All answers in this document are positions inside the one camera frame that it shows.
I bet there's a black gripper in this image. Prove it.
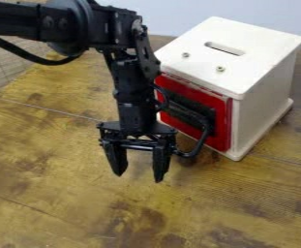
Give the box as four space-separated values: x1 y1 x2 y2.
95 101 178 184

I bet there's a black metal drawer handle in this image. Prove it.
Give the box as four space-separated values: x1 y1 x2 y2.
159 96 215 158

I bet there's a red drawer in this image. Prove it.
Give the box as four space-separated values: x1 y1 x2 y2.
154 75 233 152

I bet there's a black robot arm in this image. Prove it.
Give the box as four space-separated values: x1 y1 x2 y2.
0 0 175 181

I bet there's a white wooden cabinet box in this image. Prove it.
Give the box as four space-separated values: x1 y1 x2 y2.
154 16 301 161

